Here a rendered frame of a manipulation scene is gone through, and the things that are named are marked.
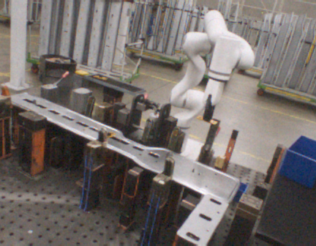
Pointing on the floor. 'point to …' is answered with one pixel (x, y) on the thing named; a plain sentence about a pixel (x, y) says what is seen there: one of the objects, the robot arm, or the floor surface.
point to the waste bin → (55, 66)
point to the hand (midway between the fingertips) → (208, 114)
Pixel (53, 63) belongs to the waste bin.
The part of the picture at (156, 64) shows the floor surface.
